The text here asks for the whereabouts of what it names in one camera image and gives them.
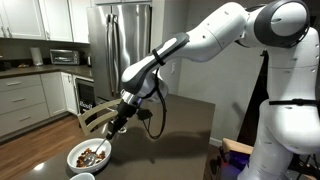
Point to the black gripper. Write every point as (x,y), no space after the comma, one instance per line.
(125,111)

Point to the metal spoon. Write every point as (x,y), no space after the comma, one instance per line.
(92,158)

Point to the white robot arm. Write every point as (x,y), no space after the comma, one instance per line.
(289,121)

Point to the white ceramic bowl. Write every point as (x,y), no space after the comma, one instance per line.
(81,147)

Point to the small white cup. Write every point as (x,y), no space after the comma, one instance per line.
(83,176)

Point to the clear drinking glass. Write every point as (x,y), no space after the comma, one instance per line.
(122,130)

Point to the wooden chair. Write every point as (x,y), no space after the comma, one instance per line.
(97,116)

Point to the mixed nuts and fruit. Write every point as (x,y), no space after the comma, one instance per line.
(79,162)

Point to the silver toaster oven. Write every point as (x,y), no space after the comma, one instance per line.
(64,57)

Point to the stainless steel refrigerator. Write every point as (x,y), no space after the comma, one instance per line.
(119,36)

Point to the white paper towel roll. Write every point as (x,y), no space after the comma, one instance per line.
(36,56)

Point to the light wooden board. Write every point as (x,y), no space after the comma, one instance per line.
(231,145)

